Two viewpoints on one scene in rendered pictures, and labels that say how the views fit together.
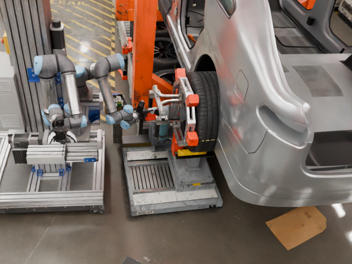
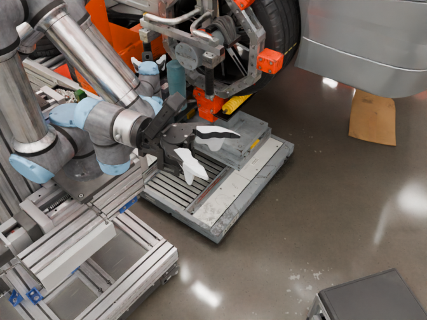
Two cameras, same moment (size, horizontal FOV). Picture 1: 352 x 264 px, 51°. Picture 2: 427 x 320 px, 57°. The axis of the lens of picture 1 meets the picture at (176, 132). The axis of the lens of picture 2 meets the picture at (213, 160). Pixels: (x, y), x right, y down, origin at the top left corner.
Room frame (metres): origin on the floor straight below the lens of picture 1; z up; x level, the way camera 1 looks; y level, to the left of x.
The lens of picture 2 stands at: (1.04, 0.96, 1.78)
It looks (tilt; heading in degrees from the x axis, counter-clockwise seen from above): 46 degrees down; 323
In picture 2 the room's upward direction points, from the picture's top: straight up
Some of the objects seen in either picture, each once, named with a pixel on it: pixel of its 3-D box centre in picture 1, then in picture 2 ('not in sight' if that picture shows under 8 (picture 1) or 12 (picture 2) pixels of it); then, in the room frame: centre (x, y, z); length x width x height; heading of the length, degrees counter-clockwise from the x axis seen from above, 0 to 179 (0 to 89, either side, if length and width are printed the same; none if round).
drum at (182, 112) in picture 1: (173, 113); (200, 46); (2.34, 0.04, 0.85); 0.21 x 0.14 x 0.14; 107
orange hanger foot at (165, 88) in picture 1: (176, 89); (139, 30); (2.91, 0.05, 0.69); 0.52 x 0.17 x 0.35; 107
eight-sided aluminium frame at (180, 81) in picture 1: (182, 112); (209, 40); (2.36, -0.03, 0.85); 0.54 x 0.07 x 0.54; 17
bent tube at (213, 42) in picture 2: (172, 102); (211, 19); (2.23, 0.06, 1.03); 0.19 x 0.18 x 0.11; 107
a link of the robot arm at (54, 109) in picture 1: (55, 113); (102, 119); (1.71, 0.75, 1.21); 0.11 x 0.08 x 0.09; 27
